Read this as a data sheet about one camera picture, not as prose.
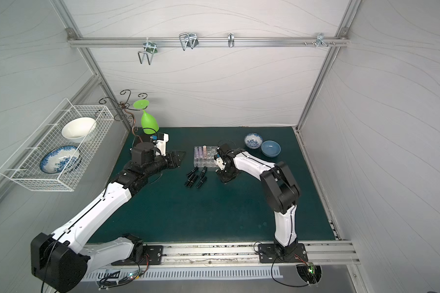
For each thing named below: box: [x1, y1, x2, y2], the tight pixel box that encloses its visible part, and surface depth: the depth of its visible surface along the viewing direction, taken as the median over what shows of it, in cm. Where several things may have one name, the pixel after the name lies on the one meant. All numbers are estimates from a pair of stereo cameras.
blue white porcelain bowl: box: [244, 132, 263, 150], surface depth 113 cm
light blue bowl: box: [260, 139, 282, 159], surface depth 110 cm
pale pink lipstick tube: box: [202, 144, 208, 159], surface depth 100 cm
